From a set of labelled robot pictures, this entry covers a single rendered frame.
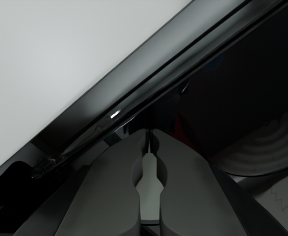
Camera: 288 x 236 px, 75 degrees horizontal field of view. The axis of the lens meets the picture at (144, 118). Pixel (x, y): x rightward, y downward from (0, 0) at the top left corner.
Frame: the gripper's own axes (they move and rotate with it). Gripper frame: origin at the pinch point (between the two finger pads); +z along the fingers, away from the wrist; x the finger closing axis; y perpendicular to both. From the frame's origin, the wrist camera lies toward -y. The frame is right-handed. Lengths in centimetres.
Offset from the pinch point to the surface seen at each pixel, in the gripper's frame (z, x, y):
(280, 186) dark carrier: 1.4, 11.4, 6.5
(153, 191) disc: 1.3, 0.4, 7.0
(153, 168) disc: 1.2, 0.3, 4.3
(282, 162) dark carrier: 1.4, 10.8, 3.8
